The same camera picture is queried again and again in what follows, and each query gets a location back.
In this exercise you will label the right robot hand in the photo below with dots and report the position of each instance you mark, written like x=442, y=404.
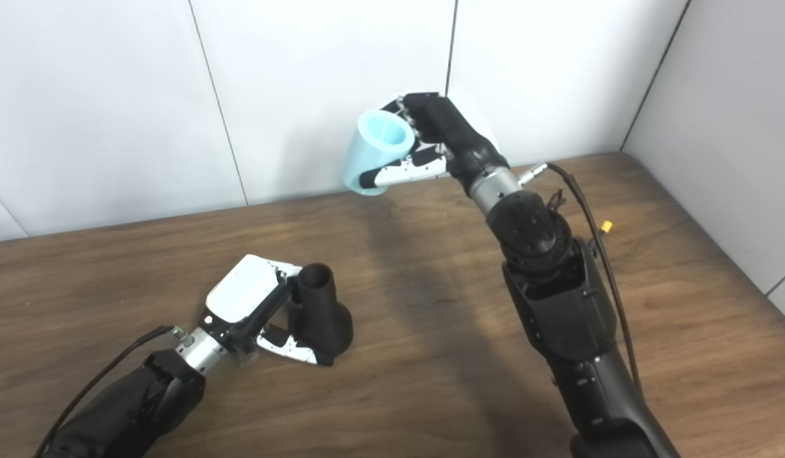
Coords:
x=459, y=143

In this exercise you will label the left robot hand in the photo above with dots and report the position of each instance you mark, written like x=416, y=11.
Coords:
x=243, y=289

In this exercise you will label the black nozzle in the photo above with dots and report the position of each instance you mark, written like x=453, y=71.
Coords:
x=322, y=318

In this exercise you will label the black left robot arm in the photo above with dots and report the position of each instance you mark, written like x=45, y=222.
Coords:
x=125, y=401

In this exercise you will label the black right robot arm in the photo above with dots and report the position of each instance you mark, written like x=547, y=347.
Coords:
x=558, y=299

